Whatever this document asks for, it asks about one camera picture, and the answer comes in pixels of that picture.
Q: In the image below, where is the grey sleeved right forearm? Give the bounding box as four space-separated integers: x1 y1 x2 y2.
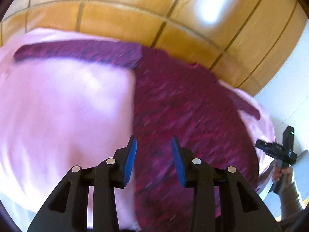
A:
279 174 305 230

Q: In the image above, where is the wooden panelled headboard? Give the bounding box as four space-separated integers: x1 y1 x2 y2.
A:
1 0 308 95

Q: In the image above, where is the maroon knitted sweater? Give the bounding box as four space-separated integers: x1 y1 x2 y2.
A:
14 40 260 231

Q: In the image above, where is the person's right hand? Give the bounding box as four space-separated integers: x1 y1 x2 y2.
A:
271 162 294 184

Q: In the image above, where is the pink bedspread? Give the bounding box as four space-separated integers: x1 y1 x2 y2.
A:
1 28 275 231

